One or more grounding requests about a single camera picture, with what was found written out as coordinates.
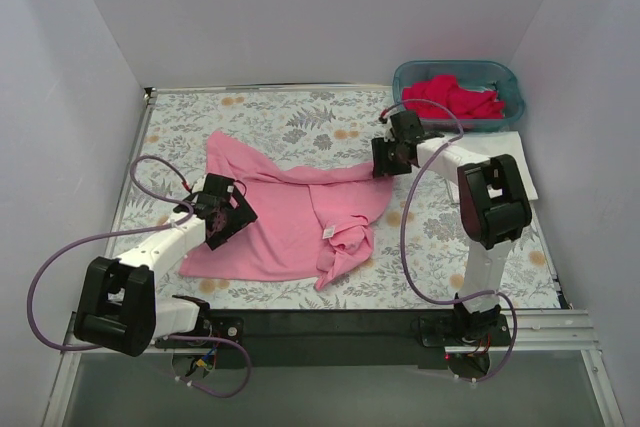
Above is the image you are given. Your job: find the pink t shirt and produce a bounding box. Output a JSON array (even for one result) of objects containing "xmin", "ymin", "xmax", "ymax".
[{"xmin": 179, "ymin": 131, "xmax": 393, "ymax": 290}]

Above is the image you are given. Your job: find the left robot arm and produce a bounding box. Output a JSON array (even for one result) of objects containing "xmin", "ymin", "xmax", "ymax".
[{"xmin": 73, "ymin": 174, "xmax": 257, "ymax": 357}]

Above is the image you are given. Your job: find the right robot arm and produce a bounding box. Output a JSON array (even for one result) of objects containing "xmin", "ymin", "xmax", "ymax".
[{"xmin": 371, "ymin": 108, "xmax": 532, "ymax": 341}]

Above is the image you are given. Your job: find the red t shirt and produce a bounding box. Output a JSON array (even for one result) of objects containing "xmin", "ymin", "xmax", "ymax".
[{"xmin": 402, "ymin": 75, "xmax": 506, "ymax": 120}]

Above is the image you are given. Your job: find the teal plastic basket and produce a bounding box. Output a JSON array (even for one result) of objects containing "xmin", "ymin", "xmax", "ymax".
[{"xmin": 392, "ymin": 60, "xmax": 525, "ymax": 132}]

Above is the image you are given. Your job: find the folded white t shirt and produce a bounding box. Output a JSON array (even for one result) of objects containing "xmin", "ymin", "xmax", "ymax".
[{"xmin": 447, "ymin": 130, "xmax": 540, "ymax": 206}]

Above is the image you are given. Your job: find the floral table cloth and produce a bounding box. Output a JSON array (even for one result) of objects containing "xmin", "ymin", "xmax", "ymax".
[{"xmin": 97, "ymin": 87, "xmax": 569, "ymax": 311}]

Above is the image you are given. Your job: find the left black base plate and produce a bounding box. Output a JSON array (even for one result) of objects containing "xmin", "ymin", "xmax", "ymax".
[{"xmin": 154, "ymin": 316, "xmax": 244, "ymax": 349}]

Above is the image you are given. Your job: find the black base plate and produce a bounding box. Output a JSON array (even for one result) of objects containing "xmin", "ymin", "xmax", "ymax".
[
  {"xmin": 412, "ymin": 310, "xmax": 512, "ymax": 347},
  {"xmin": 154, "ymin": 316, "xmax": 244, "ymax": 349}
]

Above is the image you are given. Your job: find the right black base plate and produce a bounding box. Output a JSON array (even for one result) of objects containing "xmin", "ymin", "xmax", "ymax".
[{"xmin": 412, "ymin": 310, "xmax": 512, "ymax": 347}]

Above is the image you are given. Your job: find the aluminium frame rail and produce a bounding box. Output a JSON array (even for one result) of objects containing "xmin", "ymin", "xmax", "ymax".
[{"xmin": 45, "ymin": 310, "xmax": 624, "ymax": 426}]

